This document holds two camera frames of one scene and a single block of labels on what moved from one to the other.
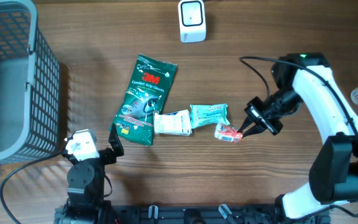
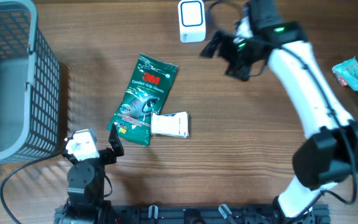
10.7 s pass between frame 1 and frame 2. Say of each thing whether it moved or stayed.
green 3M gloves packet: stayed
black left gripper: stayed
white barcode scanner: stayed
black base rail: stayed
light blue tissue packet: moved
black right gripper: moved
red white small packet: moved
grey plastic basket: stayed
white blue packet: stayed
